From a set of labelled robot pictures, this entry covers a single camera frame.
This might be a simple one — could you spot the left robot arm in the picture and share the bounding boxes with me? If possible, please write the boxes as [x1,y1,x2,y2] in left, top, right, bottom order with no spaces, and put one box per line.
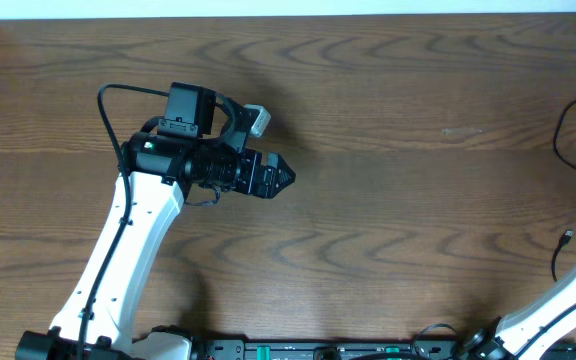
[15,82,296,360]

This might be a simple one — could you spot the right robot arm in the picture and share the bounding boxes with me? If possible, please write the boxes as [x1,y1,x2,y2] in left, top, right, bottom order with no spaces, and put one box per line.
[458,265,576,359]

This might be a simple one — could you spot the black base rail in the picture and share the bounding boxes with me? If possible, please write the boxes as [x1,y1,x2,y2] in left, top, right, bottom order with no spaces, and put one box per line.
[132,323,576,360]

